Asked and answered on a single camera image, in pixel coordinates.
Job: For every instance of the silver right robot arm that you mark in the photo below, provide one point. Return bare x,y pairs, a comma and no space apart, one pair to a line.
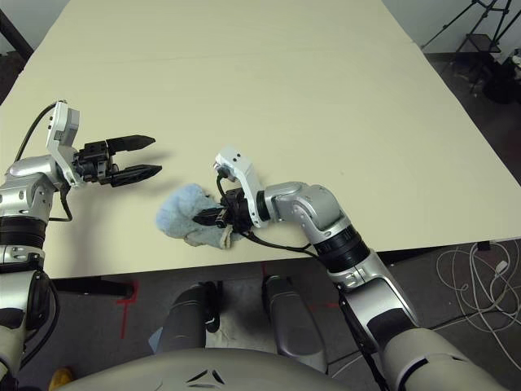
309,207

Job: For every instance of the light blue rag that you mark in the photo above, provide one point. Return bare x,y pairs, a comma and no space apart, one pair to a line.
179,212

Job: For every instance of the grey robot left leg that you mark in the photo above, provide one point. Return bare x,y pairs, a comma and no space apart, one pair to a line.
187,322

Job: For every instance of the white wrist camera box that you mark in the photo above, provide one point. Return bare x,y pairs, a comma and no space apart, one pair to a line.
61,122
244,167

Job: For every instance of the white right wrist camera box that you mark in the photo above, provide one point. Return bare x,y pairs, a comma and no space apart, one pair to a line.
244,167

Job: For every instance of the black table foot bar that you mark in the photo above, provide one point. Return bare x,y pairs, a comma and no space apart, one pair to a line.
93,287

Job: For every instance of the yellow floor object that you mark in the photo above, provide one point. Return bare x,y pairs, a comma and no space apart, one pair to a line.
62,378

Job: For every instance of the blue floor cloth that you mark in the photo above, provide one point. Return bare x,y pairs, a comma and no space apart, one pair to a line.
156,341

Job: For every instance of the black bag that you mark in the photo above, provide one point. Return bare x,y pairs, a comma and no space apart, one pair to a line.
502,81

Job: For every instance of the grey robot leg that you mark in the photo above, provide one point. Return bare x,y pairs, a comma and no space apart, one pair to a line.
291,322
187,322

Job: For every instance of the grey robot torso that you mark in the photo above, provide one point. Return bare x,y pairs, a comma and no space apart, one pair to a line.
183,370

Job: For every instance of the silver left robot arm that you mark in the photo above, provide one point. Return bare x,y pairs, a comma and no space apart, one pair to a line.
24,191

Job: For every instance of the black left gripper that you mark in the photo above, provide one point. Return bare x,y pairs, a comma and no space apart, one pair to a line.
95,163

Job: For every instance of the white plug adapter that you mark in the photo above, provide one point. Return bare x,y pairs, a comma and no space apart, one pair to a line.
501,267

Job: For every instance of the black foam floor mat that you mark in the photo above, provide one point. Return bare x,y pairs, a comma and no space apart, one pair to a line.
8,73

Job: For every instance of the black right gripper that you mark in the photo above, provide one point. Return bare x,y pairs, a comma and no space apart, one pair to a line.
237,209

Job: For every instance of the grey robot right leg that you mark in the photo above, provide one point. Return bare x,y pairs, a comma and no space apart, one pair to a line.
291,322

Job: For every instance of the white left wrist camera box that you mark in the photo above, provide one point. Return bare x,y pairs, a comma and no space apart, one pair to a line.
61,122

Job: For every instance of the black camera tripod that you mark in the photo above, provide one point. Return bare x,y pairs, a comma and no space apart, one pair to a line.
488,8

